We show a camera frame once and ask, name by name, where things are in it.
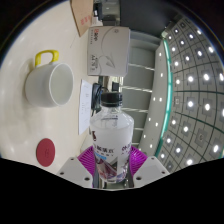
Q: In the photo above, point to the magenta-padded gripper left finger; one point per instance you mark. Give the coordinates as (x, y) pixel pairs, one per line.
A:
(71, 171)

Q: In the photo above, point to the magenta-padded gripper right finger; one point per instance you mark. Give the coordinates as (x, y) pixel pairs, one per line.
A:
(151, 171)

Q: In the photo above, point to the clear plastic water bottle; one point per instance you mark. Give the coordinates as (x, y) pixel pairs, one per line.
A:
(111, 133)

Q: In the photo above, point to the flat round red coaster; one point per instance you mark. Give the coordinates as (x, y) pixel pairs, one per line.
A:
(45, 152)

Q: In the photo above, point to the white paper sheet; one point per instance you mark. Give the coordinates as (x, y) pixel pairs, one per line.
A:
(85, 106)

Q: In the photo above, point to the group of ceiling lights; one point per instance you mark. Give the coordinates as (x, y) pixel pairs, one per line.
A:
(190, 104)

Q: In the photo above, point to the black desk phone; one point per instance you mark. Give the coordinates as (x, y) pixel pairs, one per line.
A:
(96, 96)

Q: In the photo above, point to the white printed cardboard box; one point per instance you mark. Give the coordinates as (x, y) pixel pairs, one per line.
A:
(108, 50)

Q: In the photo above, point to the black power strip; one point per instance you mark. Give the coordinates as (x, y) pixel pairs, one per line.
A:
(97, 9)

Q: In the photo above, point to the grey box monitor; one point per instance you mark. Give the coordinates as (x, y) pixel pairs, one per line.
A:
(110, 11)

